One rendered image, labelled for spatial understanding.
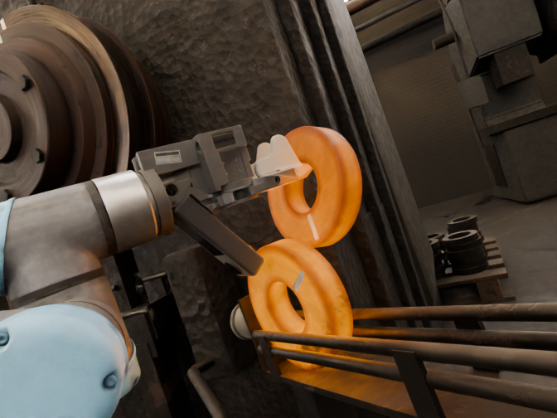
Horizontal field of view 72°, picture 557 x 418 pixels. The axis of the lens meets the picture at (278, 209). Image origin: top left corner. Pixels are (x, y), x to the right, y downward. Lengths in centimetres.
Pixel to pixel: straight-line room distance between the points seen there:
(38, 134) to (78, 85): 11
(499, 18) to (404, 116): 242
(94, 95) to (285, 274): 50
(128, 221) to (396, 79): 649
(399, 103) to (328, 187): 628
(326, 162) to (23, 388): 35
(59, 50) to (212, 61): 27
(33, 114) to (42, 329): 60
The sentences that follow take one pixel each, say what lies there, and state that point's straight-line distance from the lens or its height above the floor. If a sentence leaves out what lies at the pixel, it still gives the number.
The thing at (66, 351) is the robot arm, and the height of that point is 79.
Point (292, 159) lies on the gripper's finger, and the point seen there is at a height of 87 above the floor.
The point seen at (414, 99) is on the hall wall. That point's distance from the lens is 669.
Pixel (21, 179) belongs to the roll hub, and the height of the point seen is 101.
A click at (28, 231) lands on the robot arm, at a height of 87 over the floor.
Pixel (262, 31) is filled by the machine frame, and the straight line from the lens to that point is 79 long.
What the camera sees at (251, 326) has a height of 68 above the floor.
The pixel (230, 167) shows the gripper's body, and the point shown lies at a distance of 42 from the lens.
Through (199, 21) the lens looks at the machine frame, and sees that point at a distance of 86.
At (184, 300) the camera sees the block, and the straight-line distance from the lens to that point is 72.
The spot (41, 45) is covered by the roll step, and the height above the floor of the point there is 123.
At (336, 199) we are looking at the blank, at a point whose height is 81.
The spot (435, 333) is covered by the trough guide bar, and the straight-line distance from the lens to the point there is 37.
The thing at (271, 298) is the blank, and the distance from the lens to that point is 49.
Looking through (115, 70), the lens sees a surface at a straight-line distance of 77.
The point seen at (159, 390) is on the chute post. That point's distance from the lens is 84.
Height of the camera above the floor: 83
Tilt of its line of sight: 1 degrees down
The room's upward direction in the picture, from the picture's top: 18 degrees counter-clockwise
